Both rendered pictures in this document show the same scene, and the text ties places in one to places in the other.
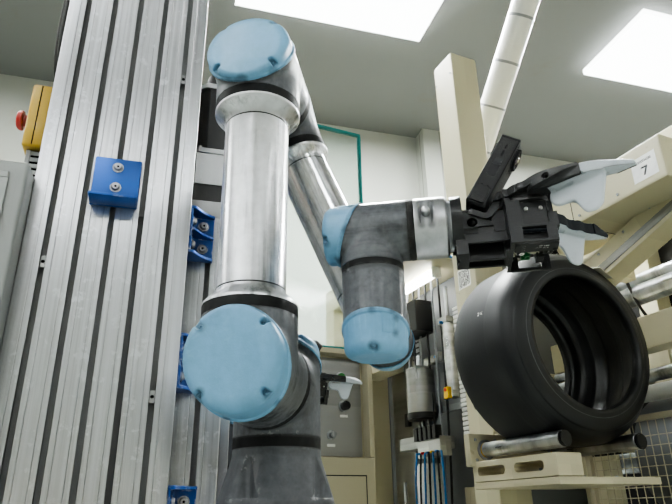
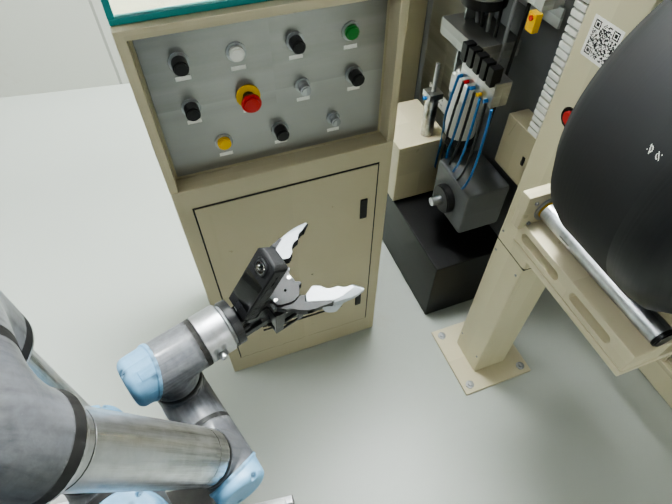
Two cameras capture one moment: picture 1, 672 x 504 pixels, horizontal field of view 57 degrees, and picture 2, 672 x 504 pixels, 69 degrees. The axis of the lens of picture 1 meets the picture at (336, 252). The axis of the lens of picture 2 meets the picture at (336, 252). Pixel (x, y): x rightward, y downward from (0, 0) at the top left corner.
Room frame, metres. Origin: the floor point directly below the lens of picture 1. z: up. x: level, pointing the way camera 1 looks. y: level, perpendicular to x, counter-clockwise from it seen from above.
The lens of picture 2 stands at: (1.23, -0.06, 1.66)
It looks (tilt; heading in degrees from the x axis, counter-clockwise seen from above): 51 degrees down; 5
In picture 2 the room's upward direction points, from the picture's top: straight up
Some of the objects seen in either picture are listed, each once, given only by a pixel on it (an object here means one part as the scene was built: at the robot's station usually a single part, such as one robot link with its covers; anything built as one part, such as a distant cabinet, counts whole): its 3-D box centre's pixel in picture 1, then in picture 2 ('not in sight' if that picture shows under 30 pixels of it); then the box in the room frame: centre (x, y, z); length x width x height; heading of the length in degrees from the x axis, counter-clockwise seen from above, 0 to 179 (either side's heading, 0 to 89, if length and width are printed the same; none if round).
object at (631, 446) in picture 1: (594, 446); not in sight; (1.97, -0.78, 0.90); 0.35 x 0.05 x 0.05; 25
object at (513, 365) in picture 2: not in sight; (480, 350); (2.14, -0.53, 0.01); 0.27 x 0.27 x 0.02; 25
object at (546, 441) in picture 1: (522, 444); (598, 266); (1.86, -0.53, 0.90); 0.35 x 0.05 x 0.05; 25
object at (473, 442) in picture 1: (519, 451); (595, 189); (2.08, -0.58, 0.90); 0.40 x 0.03 x 0.10; 115
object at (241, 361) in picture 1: (254, 207); not in sight; (0.71, 0.10, 1.09); 0.15 x 0.12 x 0.55; 171
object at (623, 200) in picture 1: (613, 203); not in sight; (1.93, -0.97, 1.71); 0.61 x 0.25 x 0.15; 25
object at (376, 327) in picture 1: (376, 316); not in sight; (0.71, -0.05, 0.94); 0.11 x 0.08 x 0.11; 171
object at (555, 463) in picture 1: (524, 468); (584, 284); (1.86, -0.52, 0.84); 0.36 x 0.09 x 0.06; 25
